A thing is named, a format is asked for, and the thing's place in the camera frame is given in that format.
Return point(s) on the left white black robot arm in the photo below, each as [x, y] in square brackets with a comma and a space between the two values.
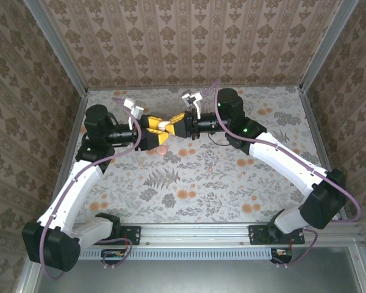
[73, 195]

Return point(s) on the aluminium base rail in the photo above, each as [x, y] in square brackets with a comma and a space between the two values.
[195, 235]

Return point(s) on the grey metal shelf panel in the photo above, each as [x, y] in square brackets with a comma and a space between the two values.
[201, 274]

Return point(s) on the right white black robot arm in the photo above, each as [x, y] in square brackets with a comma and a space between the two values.
[292, 164]

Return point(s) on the aluminium table side rail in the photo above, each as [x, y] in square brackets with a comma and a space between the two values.
[313, 122]
[70, 143]

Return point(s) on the aluminium frame corner post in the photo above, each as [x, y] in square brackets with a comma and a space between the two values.
[57, 45]
[327, 45]

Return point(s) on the floral patterned table mat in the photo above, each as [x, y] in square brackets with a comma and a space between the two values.
[201, 183]

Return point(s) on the small electronics board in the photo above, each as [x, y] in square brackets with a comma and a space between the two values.
[114, 254]
[282, 253]

